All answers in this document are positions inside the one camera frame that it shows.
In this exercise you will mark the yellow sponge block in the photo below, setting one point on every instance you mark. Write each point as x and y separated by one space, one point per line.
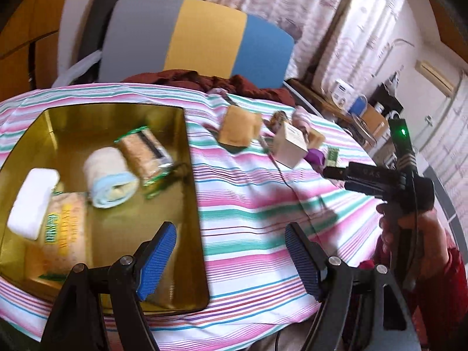
239 127

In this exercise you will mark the cracker snack packet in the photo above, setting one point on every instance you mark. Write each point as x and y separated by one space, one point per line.
147 156

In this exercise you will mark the blue white rolled washcloth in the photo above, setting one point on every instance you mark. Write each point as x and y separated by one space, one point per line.
109 180

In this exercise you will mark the white cardboard box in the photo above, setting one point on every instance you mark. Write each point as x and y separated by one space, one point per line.
289 146

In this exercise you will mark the wall air conditioner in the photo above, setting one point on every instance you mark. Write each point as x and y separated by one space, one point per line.
435 77

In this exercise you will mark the white bed rail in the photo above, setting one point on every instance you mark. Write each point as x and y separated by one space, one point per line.
77 70

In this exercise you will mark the small green white box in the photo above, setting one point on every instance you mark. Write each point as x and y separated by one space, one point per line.
332 157

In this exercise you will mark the gold metal tin tray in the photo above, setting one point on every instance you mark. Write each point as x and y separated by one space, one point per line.
62 138

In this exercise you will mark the striped pink green bedspread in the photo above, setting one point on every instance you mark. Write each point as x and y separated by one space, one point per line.
244 203

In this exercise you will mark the dark red blanket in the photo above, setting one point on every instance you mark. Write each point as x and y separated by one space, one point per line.
190 79

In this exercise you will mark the wooden side table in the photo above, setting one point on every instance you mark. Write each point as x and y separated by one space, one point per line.
316 104

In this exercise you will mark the wooden wardrobe panels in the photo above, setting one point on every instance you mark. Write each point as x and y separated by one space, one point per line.
29 47

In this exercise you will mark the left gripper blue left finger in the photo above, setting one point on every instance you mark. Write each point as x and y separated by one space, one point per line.
153 260

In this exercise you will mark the yellow green paper packet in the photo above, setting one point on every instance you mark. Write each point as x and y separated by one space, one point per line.
62 242

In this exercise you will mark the white blue tissue box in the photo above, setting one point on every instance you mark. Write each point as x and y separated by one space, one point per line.
341 93

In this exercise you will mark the pink patterned curtain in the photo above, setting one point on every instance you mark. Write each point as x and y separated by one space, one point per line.
333 39

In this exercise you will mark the person's right hand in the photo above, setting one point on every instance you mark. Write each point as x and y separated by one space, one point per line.
436 255

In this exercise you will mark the purple cloth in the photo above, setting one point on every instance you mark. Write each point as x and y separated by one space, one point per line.
315 158

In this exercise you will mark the yellow patterned sock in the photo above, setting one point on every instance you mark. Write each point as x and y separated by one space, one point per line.
277 120

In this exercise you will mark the black rolled mat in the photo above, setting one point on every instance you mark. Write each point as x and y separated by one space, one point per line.
93 37

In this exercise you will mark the grey yellow blue headboard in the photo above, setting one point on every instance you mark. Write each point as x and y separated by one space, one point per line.
149 36

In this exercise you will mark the white rolled towel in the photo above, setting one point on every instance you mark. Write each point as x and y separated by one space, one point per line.
30 206

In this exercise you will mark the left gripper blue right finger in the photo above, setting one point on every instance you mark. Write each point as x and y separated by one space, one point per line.
309 259

